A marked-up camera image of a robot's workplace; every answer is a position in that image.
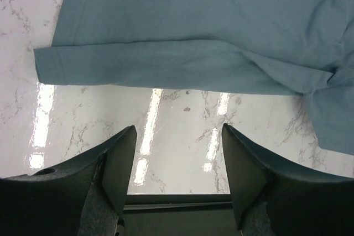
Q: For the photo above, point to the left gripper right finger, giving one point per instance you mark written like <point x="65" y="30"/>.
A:
<point x="297" y="200"/>

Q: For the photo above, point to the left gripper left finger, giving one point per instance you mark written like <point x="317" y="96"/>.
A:
<point x="84" y="195"/>

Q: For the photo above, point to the blue-grey t shirt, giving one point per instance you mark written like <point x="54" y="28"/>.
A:
<point x="270" y="47"/>

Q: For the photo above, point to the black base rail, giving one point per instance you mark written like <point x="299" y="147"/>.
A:
<point x="207" y="214"/>

